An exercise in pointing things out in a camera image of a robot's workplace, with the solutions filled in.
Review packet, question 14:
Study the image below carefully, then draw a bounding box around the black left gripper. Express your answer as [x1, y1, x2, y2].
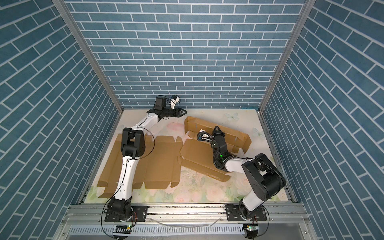
[160, 106, 186, 118]

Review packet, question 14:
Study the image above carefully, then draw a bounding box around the brown cardboard box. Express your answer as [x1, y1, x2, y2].
[178, 116, 252, 182]

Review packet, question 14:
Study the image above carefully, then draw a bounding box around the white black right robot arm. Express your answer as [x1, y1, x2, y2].
[197, 126, 286, 220]

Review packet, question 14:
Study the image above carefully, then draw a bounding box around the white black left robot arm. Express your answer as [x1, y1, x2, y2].
[104, 95, 187, 222]

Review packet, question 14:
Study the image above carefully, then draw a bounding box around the flat unfolded cardboard box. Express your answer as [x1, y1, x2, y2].
[97, 134, 183, 198]

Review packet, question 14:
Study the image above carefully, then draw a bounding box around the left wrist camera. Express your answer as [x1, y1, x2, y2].
[168, 95, 181, 109]

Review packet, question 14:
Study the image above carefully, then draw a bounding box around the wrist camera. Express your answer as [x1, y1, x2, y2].
[197, 131, 214, 143]
[168, 95, 181, 109]

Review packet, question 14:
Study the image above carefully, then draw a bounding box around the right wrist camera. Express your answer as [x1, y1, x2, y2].
[197, 131, 214, 143]

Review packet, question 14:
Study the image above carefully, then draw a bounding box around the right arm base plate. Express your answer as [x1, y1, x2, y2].
[224, 204, 267, 222]

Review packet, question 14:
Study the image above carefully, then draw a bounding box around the aluminium corner post left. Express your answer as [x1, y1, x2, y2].
[52, 0, 124, 114]

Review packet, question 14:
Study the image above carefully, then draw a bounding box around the aluminium corner post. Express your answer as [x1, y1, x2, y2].
[259, 0, 316, 113]
[52, 0, 124, 114]

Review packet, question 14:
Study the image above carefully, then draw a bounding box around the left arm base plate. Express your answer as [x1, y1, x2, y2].
[103, 206, 148, 224]

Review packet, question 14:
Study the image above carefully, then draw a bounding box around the white slotted cable duct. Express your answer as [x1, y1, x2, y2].
[69, 224, 245, 237]

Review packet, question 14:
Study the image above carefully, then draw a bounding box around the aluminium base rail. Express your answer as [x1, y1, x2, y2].
[64, 202, 310, 229]

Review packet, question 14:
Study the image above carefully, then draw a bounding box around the aluminium corner post right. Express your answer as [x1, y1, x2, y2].
[259, 0, 316, 113]

